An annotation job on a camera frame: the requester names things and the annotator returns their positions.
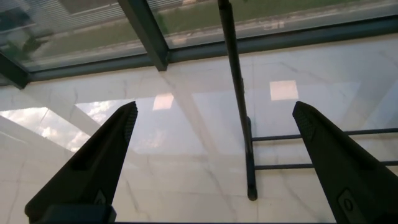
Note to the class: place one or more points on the black clothes rack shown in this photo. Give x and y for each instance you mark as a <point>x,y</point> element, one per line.
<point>236,71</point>

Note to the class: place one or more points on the window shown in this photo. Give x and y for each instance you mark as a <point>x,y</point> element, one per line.
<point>93,37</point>

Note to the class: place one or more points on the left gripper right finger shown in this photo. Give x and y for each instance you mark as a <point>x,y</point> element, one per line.
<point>373,193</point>

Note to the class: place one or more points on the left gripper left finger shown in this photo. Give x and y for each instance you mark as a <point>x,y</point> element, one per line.
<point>77,186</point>

